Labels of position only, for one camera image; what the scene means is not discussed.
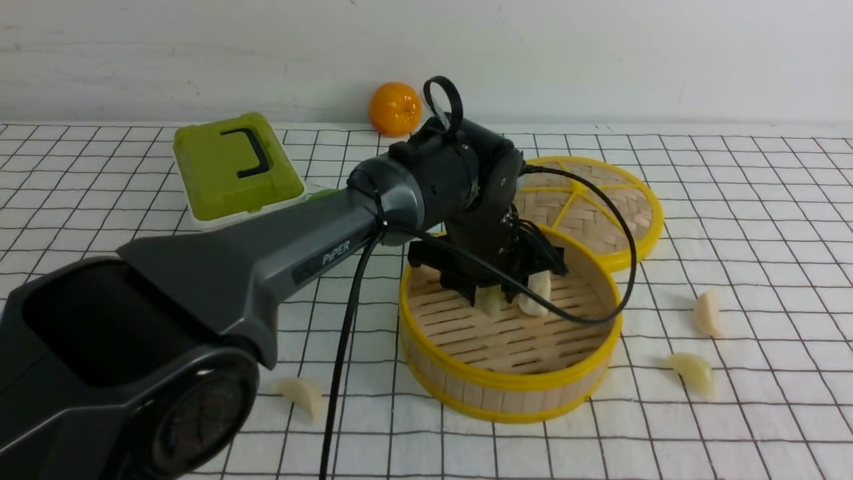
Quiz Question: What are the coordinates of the white grid tablecloth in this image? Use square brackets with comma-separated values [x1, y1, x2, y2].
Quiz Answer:
[1, 120, 852, 479]

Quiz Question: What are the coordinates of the white dumpling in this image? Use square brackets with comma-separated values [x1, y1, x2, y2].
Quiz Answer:
[692, 291, 723, 338]
[516, 270, 551, 318]
[273, 377, 326, 423]

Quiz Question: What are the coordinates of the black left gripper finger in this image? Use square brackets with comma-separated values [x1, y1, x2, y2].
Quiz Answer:
[457, 280, 478, 307]
[500, 279, 529, 305]

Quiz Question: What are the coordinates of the orange toy fruit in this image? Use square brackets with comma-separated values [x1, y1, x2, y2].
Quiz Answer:
[368, 82, 423, 139]

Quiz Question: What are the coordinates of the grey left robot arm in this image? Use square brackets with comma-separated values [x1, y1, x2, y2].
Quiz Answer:
[1, 119, 566, 479]

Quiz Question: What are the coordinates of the yellow bamboo steamer tray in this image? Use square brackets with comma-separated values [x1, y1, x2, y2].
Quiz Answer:
[399, 265, 622, 423]

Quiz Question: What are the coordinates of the yellow bamboo steamer lid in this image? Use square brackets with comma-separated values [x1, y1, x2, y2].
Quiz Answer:
[514, 156, 664, 271]

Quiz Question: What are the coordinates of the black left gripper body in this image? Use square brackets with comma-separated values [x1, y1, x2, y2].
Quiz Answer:
[408, 130, 568, 293]

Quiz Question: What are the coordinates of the green lidded white box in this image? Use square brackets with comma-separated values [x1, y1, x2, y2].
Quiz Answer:
[173, 112, 309, 231]

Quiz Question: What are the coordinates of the green toy watermelon ball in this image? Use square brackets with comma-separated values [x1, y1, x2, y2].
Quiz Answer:
[308, 189, 339, 201]

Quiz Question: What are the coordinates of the greenish dumpling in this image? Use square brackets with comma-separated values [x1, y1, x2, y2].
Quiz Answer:
[663, 352, 716, 401]
[473, 285, 505, 318]

